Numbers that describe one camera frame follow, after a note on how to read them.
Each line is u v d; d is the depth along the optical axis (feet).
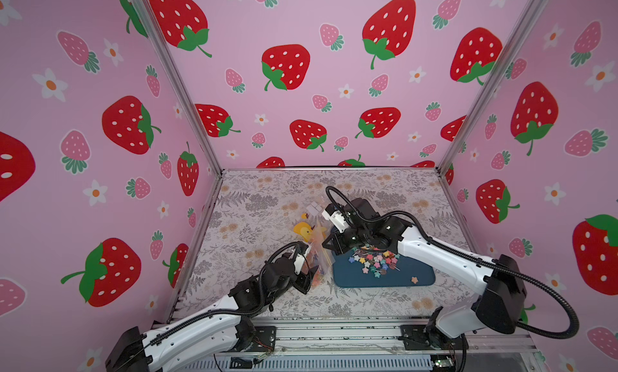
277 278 1.87
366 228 1.94
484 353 2.35
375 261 2.94
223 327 1.68
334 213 2.25
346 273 2.89
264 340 2.40
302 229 3.16
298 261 2.21
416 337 2.42
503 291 1.32
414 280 2.77
